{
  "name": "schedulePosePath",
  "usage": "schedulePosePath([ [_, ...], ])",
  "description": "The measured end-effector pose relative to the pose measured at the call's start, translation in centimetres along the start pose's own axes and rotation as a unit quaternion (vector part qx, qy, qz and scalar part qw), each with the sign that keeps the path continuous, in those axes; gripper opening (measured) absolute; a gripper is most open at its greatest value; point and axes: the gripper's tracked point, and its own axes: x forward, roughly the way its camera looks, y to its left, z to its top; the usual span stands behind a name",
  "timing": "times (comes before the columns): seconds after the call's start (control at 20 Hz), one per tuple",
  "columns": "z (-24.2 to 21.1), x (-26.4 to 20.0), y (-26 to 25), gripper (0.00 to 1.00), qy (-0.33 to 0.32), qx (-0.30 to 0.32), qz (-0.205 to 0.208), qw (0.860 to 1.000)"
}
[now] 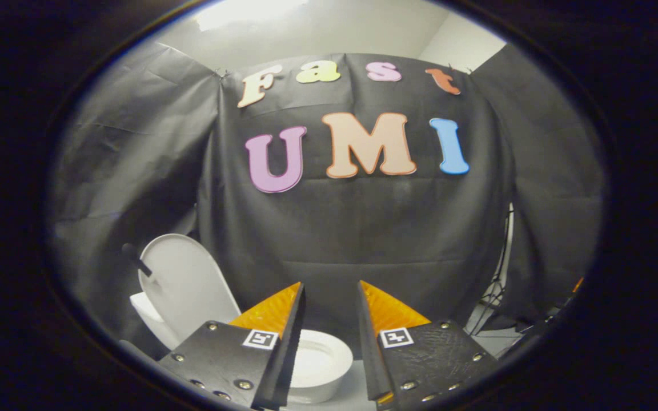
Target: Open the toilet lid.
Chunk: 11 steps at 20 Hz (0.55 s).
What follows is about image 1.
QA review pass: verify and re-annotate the black device with orange tip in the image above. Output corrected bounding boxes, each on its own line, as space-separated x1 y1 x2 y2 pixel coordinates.
552 277 585 312

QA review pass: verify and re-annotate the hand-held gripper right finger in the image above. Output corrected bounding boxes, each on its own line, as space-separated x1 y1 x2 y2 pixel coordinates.
356 280 499 409

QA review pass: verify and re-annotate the black tripod stand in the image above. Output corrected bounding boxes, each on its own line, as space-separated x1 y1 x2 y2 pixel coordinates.
466 205 515 336

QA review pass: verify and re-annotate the black backdrop cloth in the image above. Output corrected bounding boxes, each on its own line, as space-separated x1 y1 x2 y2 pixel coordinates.
46 40 609 354

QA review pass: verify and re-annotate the white toilet lid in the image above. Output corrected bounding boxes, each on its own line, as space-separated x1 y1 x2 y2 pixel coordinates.
138 233 242 343

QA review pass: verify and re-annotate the white toilet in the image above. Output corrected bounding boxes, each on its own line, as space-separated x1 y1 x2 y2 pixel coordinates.
129 291 354 405

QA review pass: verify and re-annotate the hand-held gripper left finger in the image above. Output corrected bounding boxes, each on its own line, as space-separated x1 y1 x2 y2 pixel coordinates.
157 282 306 410

